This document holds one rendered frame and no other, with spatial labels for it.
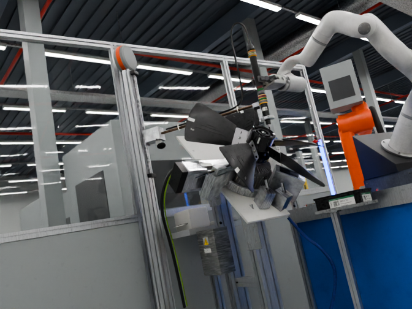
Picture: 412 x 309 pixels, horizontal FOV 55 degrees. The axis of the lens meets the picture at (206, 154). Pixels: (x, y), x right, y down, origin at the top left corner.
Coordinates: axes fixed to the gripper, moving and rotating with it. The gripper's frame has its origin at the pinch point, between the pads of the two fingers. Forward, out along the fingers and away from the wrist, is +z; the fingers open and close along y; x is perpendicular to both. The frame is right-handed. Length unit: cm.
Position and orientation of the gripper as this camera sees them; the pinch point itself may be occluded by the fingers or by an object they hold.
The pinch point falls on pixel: (258, 81)
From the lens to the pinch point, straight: 203.5
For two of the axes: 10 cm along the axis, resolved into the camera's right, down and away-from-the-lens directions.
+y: -5.4, 2.7, 7.9
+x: -1.9, -9.6, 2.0
